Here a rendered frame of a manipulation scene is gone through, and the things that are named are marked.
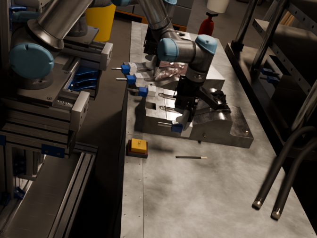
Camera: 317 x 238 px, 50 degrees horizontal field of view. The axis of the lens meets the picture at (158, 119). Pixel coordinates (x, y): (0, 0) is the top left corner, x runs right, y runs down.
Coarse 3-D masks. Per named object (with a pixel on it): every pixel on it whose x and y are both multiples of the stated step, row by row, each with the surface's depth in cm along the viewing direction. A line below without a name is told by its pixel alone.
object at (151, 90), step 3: (141, 87) 156; (144, 87) 157; (150, 87) 155; (153, 87) 156; (129, 90) 155; (132, 90) 155; (135, 90) 155; (138, 90) 155; (141, 90) 154; (144, 90) 155; (147, 90) 155; (150, 90) 153; (153, 90) 154; (138, 93) 155; (141, 93) 154; (144, 93) 154; (147, 93) 154; (150, 93) 154; (153, 93) 154; (144, 96) 155; (153, 96) 155
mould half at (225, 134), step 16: (144, 112) 148; (160, 112) 145; (208, 112) 149; (224, 112) 148; (240, 112) 167; (144, 128) 145; (160, 128) 145; (192, 128) 146; (208, 128) 146; (224, 128) 147; (240, 128) 155; (224, 144) 152; (240, 144) 152
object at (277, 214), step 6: (294, 168) 137; (288, 174) 135; (294, 174) 135; (288, 180) 132; (288, 186) 130; (282, 192) 128; (288, 192) 128; (282, 198) 125; (276, 204) 124; (282, 204) 123; (276, 210) 121; (282, 210) 122; (276, 216) 121
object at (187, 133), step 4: (172, 120) 132; (160, 124) 130; (164, 124) 131; (168, 124) 131; (172, 124) 130; (176, 124) 131; (180, 124) 131; (172, 128) 130; (176, 128) 130; (180, 128) 130; (188, 128) 130; (180, 132) 131; (184, 132) 131; (188, 132) 131; (184, 136) 132; (188, 136) 132
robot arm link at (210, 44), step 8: (200, 40) 110; (208, 40) 110; (216, 40) 112; (200, 48) 110; (208, 48) 110; (216, 48) 112; (200, 56) 111; (208, 56) 112; (192, 64) 114; (200, 64) 113; (208, 64) 114
